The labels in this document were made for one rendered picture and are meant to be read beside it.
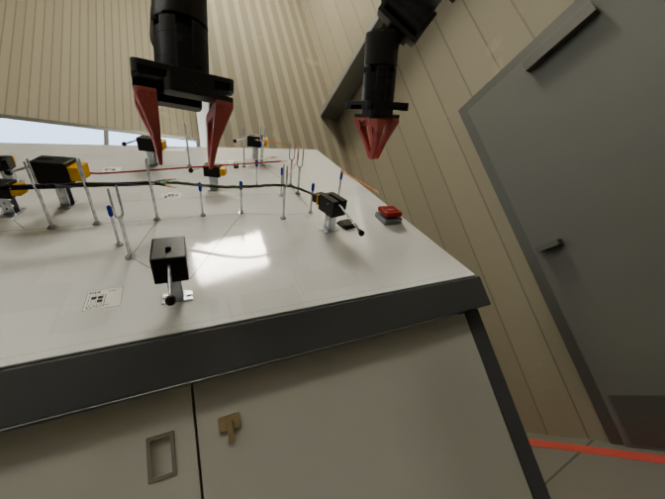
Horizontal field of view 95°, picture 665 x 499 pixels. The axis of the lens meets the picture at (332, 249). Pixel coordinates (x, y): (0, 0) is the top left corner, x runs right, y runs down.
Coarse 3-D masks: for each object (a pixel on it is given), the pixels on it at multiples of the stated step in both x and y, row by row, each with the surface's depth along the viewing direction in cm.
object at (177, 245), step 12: (156, 240) 47; (168, 240) 47; (180, 240) 48; (156, 252) 44; (168, 252) 45; (180, 252) 45; (156, 264) 43; (168, 264) 44; (180, 264) 44; (156, 276) 44; (168, 276) 43; (180, 276) 45; (168, 288) 42; (180, 288) 49; (168, 300) 40; (180, 300) 50
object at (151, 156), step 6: (138, 138) 94; (144, 138) 95; (150, 138) 96; (126, 144) 97; (138, 144) 95; (144, 144) 95; (150, 144) 96; (144, 150) 96; (150, 150) 97; (150, 156) 99; (150, 162) 100; (156, 162) 101
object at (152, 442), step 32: (64, 416) 40; (96, 416) 41; (128, 416) 42; (160, 416) 43; (192, 416) 44; (0, 448) 37; (32, 448) 38; (64, 448) 38; (96, 448) 39; (128, 448) 40; (160, 448) 42; (192, 448) 43; (0, 480) 36; (32, 480) 37; (64, 480) 37; (96, 480) 38; (128, 480) 39; (160, 480) 40; (192, 480) 41
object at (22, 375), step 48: (432, 288) 62; (480, 288) 66; (192, 336) 44; (240, 336) 46; (288, 336) 49; (336, 336) 51; (0, 384) 36; (48, 384) 37; (96, 384) 39; (144, 384) 40
